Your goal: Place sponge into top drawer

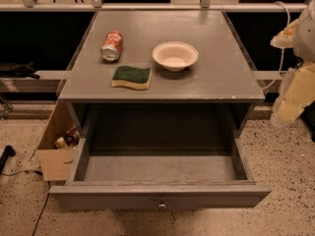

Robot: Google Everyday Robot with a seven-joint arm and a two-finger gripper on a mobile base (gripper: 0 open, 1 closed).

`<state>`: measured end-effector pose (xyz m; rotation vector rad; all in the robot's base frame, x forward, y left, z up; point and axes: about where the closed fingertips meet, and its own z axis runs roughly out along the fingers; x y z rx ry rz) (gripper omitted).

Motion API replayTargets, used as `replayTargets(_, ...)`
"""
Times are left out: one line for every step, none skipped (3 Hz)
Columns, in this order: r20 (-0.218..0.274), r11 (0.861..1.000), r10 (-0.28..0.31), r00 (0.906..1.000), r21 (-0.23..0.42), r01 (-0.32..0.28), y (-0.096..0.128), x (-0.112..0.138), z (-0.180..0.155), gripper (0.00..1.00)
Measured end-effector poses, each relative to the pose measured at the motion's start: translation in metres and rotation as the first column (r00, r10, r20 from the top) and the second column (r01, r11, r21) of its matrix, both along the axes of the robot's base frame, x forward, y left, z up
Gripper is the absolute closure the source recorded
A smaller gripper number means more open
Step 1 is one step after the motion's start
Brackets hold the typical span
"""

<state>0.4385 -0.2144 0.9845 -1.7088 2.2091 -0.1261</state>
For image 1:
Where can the snack packets in box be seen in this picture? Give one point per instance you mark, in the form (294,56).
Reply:
(69,140)

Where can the black item on ledge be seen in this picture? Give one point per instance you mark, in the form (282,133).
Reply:
(17,70)

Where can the orange soda can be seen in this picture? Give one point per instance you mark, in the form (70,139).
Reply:
(112,46)

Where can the open grey top drawer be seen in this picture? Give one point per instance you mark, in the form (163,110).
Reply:
(202,177)

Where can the black object on floor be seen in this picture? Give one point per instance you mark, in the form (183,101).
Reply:
(7,152)

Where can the green and yellow sponge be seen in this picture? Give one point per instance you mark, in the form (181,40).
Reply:
(131,77)

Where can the grey cabinet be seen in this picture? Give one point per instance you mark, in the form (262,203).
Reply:
(161,81)

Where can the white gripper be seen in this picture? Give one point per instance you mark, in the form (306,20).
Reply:
(305,38)

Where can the metal drawer knob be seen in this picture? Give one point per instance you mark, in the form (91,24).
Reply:
(161,206)

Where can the cardboard box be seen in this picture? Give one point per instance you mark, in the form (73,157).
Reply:
(55,154)

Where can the white paper bowl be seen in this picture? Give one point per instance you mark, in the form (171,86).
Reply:
(175,56)

